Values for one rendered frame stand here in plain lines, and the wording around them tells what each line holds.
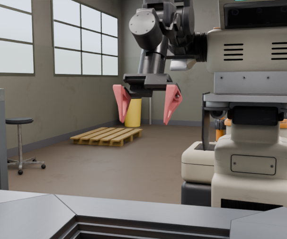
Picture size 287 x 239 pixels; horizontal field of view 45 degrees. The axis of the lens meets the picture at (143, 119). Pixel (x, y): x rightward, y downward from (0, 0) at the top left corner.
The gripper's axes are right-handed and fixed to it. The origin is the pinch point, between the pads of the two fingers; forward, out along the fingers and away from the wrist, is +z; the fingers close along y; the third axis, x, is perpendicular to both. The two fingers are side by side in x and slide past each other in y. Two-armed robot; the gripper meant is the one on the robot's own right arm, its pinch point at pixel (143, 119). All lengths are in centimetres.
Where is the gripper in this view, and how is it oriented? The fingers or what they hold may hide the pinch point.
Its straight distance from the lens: 73.0
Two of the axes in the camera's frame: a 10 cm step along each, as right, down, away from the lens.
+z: -1.5, 9.4, -3.2
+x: 3.0, 3.5, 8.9
